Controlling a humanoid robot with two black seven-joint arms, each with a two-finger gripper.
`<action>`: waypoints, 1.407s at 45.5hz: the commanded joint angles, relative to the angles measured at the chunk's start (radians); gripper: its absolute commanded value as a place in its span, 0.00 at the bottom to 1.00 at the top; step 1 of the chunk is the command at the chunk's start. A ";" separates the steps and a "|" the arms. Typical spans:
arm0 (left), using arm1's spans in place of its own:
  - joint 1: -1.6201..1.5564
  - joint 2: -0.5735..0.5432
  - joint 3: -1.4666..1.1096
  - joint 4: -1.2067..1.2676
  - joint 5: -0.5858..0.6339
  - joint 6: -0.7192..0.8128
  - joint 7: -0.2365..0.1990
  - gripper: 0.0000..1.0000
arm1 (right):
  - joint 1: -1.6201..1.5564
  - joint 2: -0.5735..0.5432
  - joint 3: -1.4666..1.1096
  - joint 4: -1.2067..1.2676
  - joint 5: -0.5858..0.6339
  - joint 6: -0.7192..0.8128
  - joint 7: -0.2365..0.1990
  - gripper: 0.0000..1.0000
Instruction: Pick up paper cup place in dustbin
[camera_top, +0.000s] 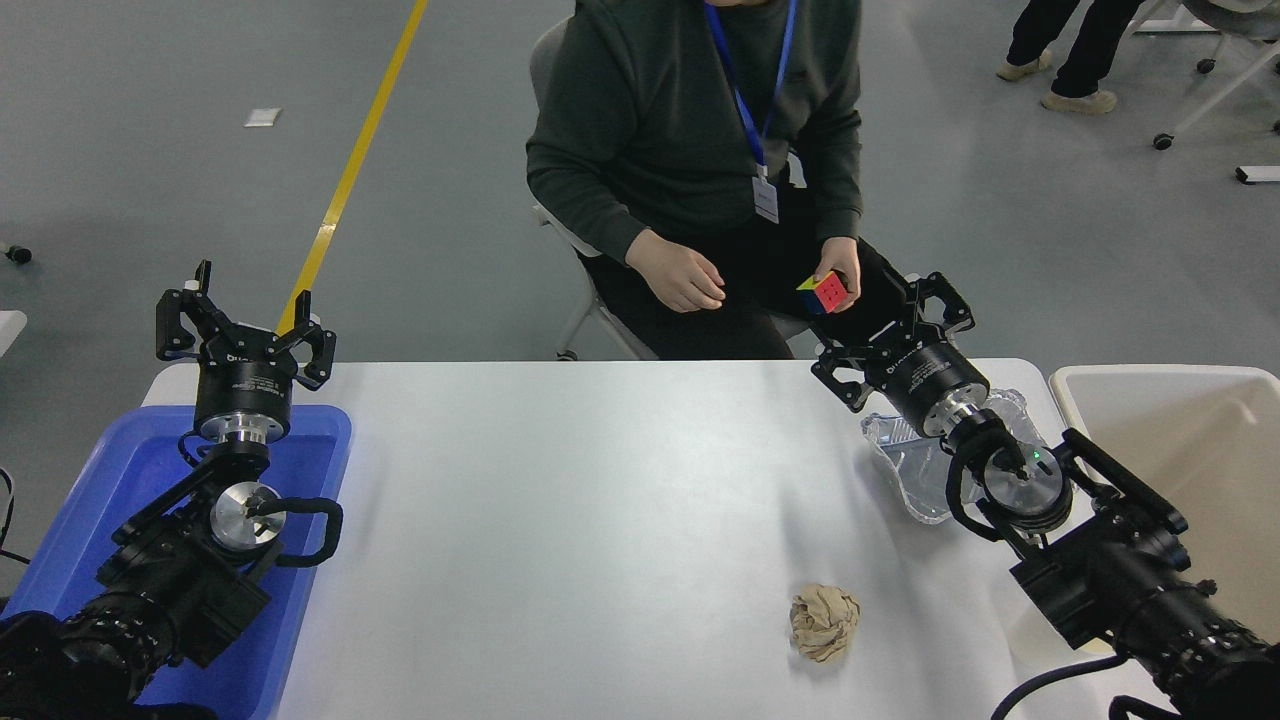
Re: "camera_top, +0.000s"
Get multicoloured puzzle cube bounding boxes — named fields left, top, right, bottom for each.
left=797, top=270, right=851, bottom=316

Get person's left hand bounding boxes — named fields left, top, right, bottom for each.
left=814, top=236, right=864, bottom=314

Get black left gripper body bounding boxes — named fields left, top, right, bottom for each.
left=193, top=328, right=300, bottom=423

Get white wheeled office chair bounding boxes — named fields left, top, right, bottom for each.
left=528, top=18, right=813, bottom=363

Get white paper cup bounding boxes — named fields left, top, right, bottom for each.
left=1012, top=600, right=1116, bottom=666

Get blue lanyard badge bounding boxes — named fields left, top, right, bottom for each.
left=700, top=0, right=801, bottom=226

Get standing person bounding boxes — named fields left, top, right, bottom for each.
left=996, top=0, right=1147, bottom=117

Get large pale plastic bin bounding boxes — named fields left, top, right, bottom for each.
left=1048, top=364, right=1280, bottom=651

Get silver foil tray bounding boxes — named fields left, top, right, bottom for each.
left=861, top=388, right=1061, bottom=526

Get white wheeled chair frame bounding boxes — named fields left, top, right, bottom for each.
left=1135, top=0, right=1280, bottom=152

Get person's right hand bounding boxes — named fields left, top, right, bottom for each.
left=626, top=229, right=728, bottom=314

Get crumpled tan paper ball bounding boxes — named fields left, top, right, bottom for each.
left=789, top=583, right=862, bottom=664

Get blue plastic tray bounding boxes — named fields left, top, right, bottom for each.
left=0, top=403, right=353, bottom=720

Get seated person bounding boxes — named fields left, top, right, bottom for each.
left=526, top=0, right=911, bottom=362

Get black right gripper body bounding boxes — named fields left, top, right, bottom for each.
left=870, top=334, right=992, bottom=427

